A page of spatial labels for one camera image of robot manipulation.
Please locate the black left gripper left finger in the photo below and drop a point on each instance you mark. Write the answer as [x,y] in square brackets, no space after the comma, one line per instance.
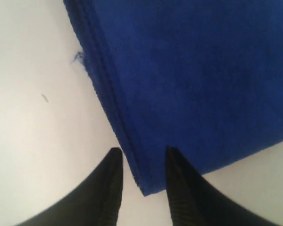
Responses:
[95,202]

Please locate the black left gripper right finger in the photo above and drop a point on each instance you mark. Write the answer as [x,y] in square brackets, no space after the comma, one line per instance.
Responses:
[193,201]

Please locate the blue towel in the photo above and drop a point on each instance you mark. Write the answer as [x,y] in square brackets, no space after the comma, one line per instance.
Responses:
[205,76]

